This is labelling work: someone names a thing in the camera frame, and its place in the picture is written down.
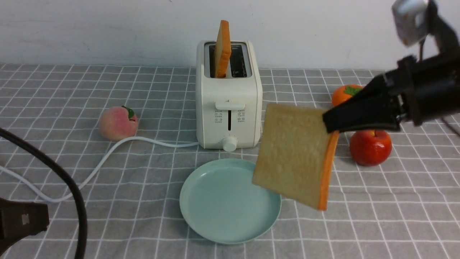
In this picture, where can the orange tangerine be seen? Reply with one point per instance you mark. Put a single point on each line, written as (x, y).
(344, 93)

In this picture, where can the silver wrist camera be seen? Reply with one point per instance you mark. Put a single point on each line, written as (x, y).
(411, 20)

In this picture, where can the pink peach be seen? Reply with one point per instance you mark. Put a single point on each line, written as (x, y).
(117, 123)

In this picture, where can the toast slice with orange crust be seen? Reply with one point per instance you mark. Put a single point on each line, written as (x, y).
(296, 154)

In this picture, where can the white toaster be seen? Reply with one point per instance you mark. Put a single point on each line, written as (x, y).
(229, 110)

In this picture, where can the red apple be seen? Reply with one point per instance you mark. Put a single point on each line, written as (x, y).
(370, 148)

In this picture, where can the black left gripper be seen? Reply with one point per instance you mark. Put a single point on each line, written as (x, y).
(22, 219)

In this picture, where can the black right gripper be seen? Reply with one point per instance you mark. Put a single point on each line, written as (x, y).
(416, 91)

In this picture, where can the light green plate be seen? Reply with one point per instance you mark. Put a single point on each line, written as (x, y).
(220, 203)

